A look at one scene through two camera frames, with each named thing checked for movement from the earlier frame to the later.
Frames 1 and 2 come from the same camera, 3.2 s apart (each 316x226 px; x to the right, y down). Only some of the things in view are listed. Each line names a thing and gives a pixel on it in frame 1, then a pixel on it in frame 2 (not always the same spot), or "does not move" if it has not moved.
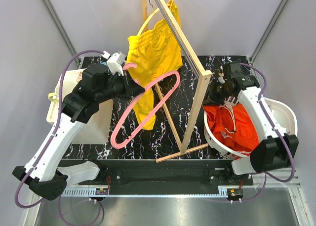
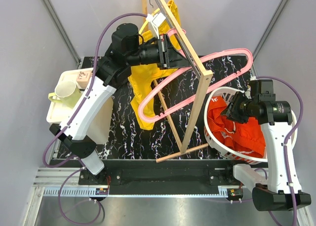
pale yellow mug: x=68 y=86 does not move
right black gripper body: x=217 y=93 to x=234 y=110
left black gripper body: x=128 y=92 to x=164 y=56
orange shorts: x=233 y=128 does not move
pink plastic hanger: x=147 y=89 to x=170 y=34
